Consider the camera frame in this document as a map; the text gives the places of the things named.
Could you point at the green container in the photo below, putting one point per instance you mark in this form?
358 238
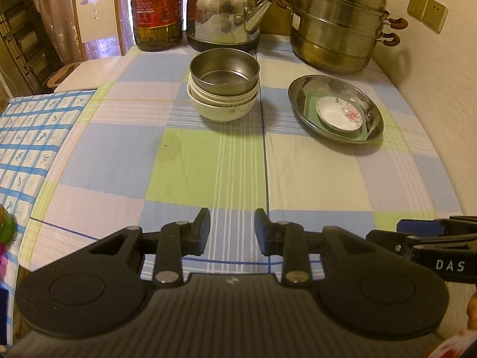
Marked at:
5 225

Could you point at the tall white bowl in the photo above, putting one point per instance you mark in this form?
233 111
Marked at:
220 113

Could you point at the beige wall socket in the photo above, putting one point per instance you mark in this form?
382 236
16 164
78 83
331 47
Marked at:
435 15
416 3

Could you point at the checked tablecloth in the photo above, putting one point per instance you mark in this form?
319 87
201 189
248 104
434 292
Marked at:
208 164

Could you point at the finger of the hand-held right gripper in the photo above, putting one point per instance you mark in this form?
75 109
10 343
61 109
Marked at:
413 227
387 241

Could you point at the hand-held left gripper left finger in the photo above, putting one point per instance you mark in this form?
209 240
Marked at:
204 238

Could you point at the stainless steel steamer pot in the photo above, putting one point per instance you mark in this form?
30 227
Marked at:
335 26

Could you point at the cooking oil bottle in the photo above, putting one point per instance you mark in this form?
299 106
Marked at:
156 15

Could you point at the white floral plate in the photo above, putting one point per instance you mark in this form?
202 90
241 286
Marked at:
335 113

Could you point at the dark metal rack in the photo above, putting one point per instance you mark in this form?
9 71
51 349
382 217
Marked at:
22 37

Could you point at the white wooden chair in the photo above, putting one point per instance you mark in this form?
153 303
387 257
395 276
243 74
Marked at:
97 22

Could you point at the green square plate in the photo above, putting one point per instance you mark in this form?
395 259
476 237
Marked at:
311 110

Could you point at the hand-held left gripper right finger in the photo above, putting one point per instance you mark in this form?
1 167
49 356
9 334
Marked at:
261 236

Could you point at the stainless steel kettle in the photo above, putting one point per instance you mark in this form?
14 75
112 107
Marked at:
216 11

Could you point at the red patterned clothing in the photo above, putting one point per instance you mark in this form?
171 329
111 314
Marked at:
456 345

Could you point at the small stainless steel bowl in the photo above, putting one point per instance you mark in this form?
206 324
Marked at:
223 69

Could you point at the black kettle base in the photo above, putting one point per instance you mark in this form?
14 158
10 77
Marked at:
223 46

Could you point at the person's right hand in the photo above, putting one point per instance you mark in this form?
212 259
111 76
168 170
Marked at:
472 309

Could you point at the pink lace curtain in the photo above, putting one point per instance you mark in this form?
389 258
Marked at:
56 7

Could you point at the blue patterned cloth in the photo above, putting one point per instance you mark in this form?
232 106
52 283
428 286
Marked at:
29 138

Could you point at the round stainless steel plate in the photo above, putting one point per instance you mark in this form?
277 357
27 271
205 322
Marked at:
335 84

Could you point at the beige bowl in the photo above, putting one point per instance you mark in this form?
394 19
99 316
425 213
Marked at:
238 99

